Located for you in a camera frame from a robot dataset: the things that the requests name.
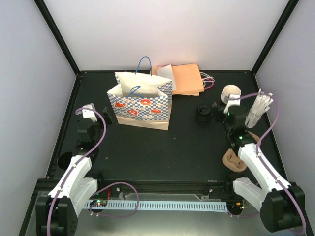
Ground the white slotted cable duct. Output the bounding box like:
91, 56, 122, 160
84, 200, 228, 213

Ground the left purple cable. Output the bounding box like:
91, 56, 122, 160
46, 107, 108, 236

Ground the brown cardboard cup carrier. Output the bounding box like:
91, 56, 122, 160
222, 129, 260, 173

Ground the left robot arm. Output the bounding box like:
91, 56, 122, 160
35, 103, 107, 236

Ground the stack of black lids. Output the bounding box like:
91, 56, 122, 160
195, 105, 213, 123

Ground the jar of straws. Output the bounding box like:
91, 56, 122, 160
245, 89, 274, 128

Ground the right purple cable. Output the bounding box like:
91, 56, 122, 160
227, 92, 307, 236

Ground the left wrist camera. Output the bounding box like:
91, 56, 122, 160
82, 103, 97, 122

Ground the stack of orange paper bags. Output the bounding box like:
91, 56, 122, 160
152, 63, 215, 96

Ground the blue checkered paper bag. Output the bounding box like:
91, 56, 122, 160
107, 69, 173, 130

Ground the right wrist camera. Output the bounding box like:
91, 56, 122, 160
223, 94, 241, 114

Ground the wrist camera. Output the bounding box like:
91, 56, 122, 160
82, 103, 97, 122
223, 94, 241, 114

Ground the purple cable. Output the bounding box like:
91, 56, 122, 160
46, 107, 108, 236
227, 92, 307, 236

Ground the black cup on left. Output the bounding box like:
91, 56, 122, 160
57, 151, 72, 170

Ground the stack of paper cups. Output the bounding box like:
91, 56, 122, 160
221, 85, 241, 104

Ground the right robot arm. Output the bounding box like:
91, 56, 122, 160
211, 103, 306, 233

